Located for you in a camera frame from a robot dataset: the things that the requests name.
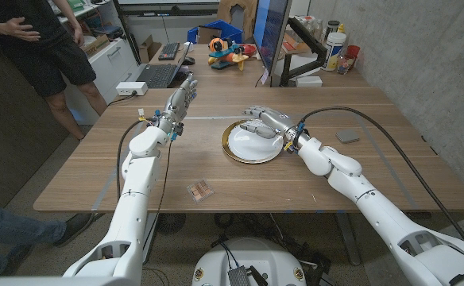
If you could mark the blue plastic bin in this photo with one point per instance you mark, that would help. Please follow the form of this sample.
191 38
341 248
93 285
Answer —
228 29

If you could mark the white paper plate gold rim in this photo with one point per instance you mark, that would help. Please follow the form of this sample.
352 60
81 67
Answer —
248 149

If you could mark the white canister blue label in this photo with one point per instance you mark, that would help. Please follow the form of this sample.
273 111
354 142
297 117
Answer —
333 51

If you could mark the flat white box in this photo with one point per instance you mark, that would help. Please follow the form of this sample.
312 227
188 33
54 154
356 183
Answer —
308 81

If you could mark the grey finned box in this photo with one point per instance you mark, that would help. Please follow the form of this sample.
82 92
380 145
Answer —
238 277

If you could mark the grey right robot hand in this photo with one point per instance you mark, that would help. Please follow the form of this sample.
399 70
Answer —
281 123

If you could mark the clear glass jar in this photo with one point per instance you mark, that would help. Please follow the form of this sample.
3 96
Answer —
343 64

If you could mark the clear box with brown squares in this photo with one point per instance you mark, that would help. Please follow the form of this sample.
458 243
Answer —
200 191

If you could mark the black round fan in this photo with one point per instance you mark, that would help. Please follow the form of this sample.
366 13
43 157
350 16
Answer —
170 223

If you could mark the grey square pad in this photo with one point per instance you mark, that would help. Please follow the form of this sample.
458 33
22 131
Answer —
347 136

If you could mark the colourful toy airplane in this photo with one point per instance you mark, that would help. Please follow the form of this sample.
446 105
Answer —
227 55

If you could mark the small cardboard box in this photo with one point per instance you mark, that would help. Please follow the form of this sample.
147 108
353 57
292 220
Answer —
97 44

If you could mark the computer monitor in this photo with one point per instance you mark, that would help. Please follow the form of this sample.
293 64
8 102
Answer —
271 32

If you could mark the black computer mouse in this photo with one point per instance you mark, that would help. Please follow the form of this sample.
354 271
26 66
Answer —
188 60

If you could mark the black metal post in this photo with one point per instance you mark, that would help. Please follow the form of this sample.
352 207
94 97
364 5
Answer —
126 32

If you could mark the black lid bottle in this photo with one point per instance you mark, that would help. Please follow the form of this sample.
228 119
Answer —
331 27

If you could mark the black laptop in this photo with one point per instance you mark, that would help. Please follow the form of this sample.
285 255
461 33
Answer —
158 75

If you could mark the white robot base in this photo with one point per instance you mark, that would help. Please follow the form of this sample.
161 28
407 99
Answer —
250 258

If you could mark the open cardboard box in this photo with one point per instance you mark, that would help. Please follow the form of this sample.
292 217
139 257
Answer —
149 49

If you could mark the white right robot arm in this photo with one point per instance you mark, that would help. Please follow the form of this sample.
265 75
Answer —
347 182

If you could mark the red bowl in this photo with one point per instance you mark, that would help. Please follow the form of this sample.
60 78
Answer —
250 49

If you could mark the grey metal table leg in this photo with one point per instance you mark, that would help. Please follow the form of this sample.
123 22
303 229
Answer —
345 238
151 230

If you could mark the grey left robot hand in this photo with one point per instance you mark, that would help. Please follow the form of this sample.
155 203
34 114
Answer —
179 103

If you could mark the white drawer cabinet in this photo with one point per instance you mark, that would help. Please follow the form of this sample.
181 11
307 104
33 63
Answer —
117 59

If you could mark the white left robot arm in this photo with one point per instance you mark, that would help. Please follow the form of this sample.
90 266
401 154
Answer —
140 175

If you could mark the white paper tag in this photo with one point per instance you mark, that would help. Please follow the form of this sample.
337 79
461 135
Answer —
264 76

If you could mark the person in blue jeans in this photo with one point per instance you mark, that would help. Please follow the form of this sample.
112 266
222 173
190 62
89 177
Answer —
9 234

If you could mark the person in black shorts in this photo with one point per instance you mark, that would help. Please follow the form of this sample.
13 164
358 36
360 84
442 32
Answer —
37 59

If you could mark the black keyboard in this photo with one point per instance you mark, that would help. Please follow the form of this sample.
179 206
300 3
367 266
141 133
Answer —
169 51

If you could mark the red cup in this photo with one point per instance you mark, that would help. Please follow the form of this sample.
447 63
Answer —
353 51

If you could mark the white power strip box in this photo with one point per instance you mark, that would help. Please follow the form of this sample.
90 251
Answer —
131 88

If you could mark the yellow bottle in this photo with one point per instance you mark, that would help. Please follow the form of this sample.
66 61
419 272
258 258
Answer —
341 28

